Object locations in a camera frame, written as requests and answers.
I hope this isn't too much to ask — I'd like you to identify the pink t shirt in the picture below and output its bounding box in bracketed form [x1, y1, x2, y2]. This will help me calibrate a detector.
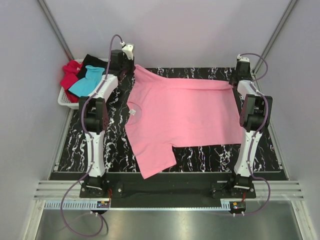
[125, 65, 243, 179]

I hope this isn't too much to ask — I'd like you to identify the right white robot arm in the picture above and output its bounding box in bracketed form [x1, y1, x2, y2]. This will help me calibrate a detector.
[227, 55, 273, 199]

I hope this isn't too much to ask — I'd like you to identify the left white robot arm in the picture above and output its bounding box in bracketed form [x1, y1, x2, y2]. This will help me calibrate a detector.
[79, 44, 134, 198]

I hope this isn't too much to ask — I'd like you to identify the black t shirt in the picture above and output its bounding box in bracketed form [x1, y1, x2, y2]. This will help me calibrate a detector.
[76, 54, 108, 80]

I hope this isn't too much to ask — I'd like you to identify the cyan t shirt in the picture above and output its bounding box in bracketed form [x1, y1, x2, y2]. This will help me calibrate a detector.
[69, 65, 105, 98]

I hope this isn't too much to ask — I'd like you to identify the red t shirt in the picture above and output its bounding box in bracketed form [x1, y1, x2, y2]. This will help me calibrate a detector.
[60, 60, 82, 103]

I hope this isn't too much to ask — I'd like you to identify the white plastic basket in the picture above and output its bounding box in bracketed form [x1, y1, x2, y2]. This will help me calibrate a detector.
[57, 58, 114, 109]

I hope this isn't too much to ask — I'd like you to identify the right control board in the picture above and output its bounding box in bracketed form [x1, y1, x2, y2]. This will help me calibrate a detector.
[231, 201, 246, 210]

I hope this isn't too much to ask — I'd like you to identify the control board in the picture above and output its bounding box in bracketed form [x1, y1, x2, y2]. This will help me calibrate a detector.
[96, 200, 111, 209]
[231, 201, 246, 210]

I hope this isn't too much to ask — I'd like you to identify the left control board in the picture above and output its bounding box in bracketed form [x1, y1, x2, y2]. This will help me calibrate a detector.
[96, 200, 111, 209]

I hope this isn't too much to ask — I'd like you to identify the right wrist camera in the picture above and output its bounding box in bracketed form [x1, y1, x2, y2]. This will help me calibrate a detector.
[236, 54, 250, 63]

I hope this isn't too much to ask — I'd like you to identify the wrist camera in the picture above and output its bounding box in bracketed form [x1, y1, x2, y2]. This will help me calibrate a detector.
[121, 41, 134, 61]
[236, 54, 250, 63]

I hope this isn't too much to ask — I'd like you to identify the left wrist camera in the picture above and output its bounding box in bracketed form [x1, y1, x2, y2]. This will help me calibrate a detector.
[121, 41, 134, 61]

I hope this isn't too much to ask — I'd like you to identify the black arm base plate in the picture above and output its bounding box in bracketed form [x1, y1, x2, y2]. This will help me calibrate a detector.
[79, 172, 257, 209]

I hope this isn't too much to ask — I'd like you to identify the aluminium frame rail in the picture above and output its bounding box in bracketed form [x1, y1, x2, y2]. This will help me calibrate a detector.
[34, 180, 304, 201]

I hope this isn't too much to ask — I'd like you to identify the white slotted cable duct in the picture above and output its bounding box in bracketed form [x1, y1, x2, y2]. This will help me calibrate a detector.
[44, 200, 108, 211]

